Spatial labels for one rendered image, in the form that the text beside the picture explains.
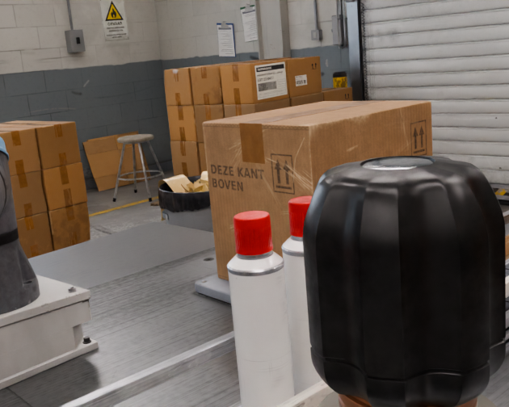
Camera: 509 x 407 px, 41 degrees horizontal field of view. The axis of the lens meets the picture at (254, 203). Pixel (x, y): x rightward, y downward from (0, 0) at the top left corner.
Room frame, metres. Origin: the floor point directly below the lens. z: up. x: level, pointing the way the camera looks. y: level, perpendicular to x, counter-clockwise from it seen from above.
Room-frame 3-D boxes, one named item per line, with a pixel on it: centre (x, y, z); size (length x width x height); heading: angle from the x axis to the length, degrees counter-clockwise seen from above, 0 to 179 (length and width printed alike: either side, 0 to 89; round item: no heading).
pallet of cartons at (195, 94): (4.91, -0.12, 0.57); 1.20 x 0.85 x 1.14; 137
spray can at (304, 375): (0.63, -0.05, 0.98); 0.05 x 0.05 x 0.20
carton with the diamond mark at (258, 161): (1.12, -0.12, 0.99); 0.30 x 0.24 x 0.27; 131
